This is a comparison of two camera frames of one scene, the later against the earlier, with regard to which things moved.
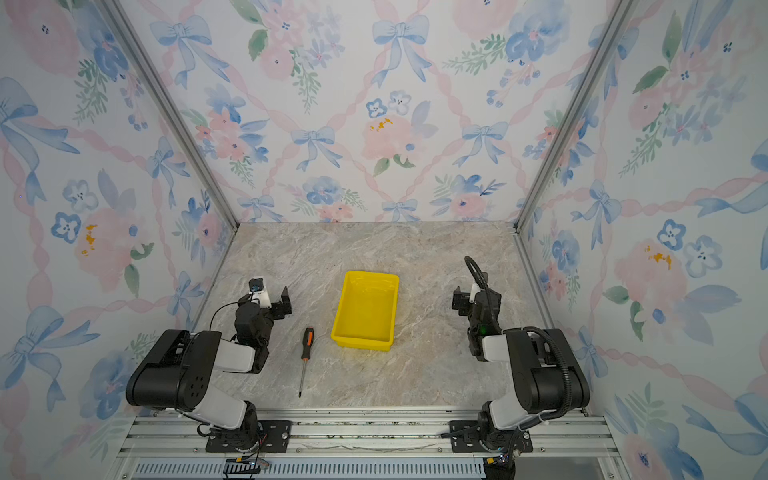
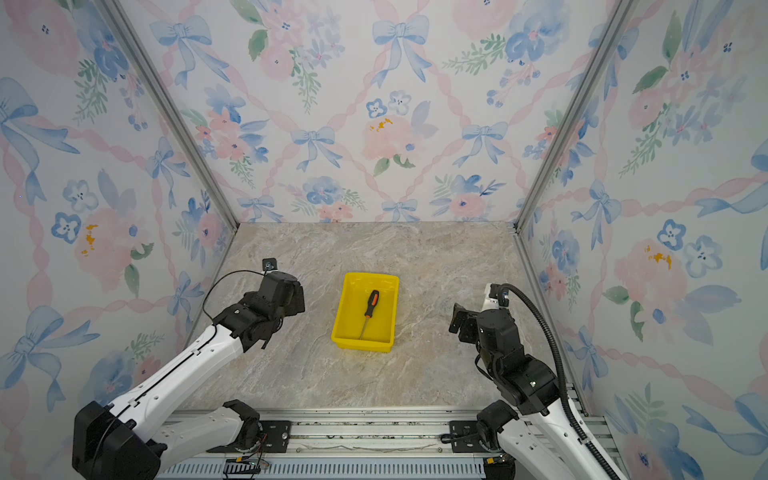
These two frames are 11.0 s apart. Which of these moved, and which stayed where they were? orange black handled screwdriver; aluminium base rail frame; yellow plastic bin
Moved: orange black handled screwdriver
Stayed: yellow plastic bin; aluminium base rail frame
